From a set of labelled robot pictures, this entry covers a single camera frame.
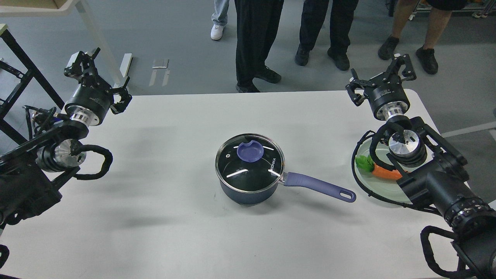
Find orange toy carrot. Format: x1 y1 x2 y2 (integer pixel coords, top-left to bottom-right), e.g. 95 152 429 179
354 155 402 181

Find metal shelf rack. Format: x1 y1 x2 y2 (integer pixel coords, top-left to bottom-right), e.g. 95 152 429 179
385 0 496 21

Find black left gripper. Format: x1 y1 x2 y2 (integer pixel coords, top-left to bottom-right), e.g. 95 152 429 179
64 48 132 126

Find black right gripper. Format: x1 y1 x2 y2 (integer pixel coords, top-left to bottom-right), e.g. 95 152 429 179
346 53 417 121

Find white table frame leg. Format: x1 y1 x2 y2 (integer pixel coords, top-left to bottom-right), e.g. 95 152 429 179
0 0 133 87

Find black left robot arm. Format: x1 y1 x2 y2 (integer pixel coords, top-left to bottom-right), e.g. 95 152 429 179
0 48 132 230

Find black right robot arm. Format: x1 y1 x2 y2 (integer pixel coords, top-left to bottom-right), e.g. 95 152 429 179
345 54 496 279

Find person in black trousers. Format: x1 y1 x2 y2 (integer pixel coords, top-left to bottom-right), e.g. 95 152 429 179
234 0 284 93
294 0 359 71

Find person bare legs black shoes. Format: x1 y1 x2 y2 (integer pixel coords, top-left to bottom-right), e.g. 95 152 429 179
378 0 467 75

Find person in jeans white shoes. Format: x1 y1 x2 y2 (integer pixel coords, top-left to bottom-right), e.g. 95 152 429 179
210 0 230 41

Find blue saucepan with handle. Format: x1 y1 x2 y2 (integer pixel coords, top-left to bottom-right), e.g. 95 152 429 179
215 134 357 206

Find glass pot lid blue knob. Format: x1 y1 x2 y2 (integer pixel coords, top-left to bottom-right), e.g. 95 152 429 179
215 134 284 193

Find pale green plate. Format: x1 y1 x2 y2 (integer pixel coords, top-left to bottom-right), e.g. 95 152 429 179
353 138 411 204

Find black metal frame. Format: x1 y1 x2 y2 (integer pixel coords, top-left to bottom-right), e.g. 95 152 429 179
0 24 64 145

